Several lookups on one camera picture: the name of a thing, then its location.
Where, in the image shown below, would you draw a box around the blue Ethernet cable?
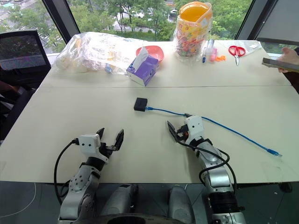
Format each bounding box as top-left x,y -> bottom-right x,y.
145,106 -> 283,157

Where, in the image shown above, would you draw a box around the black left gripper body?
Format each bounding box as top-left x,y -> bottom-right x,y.
99,140 -> 117,162

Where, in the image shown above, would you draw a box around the black table foot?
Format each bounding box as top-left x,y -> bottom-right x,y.
279,182 -> 293,193

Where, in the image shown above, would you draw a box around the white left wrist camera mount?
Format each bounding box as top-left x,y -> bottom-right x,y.
78,133 -> 101,155

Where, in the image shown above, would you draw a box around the dark robot torso rim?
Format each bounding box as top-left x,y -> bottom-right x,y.
93,212 -> 178,224

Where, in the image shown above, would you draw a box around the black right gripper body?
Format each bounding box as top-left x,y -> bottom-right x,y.
176,124 -> 189,144

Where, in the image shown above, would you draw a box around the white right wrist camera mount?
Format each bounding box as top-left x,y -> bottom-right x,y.
184,115 -> 204,143

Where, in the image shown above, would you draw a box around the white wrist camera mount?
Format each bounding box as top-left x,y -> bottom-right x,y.
184,115 -> 204,143
78,133 -> 101,155

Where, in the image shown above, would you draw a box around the thin white floor wire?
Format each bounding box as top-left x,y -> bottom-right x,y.
0,182 -> 37,219

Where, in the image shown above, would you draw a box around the bystander's bare hand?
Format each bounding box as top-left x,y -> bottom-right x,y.
277,46 -> 299,73

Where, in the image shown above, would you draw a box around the flat clear plastic sheet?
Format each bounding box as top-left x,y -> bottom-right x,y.
242,40 -> 267,57

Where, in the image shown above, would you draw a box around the purple tissue box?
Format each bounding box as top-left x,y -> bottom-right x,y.
126,46 -> 160,87

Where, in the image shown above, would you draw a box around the large clear plastic bag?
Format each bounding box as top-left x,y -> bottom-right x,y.
55,32 -> 148,75

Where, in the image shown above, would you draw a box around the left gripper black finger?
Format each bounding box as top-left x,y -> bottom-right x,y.
96,127 -> 105,142
111,128 -> 125,152

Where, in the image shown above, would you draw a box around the bag of colourful toys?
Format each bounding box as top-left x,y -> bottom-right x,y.
173,1 -> 214,61

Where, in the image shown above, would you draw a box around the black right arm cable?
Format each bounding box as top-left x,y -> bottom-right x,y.
177,132 -> 238,195

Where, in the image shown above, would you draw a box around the dark window frame pillar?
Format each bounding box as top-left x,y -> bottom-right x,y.
42,0 -> 81,44
234,0 -> 279,41

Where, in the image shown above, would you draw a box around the black mesh office chair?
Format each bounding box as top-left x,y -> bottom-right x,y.
0,29 -> 52,141

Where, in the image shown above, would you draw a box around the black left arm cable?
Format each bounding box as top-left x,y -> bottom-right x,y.
54,138 -> 80,206

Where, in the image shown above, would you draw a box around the pink plastic bowl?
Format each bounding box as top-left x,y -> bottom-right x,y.
135,45 -> 165,63

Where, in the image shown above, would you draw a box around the red-handled scissors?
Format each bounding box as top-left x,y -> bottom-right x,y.
228,45 -> 246,67

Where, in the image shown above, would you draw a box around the grey rounded robot leg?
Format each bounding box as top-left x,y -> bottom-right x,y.
100,183 -> 139,216
168,185 -> 196,224

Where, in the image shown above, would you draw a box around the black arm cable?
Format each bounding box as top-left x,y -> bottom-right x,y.
177,132 -> 238,195
54,138 -> 80,206

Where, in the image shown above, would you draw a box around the small black adapter box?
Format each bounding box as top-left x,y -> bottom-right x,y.
133,97 -> 149,112

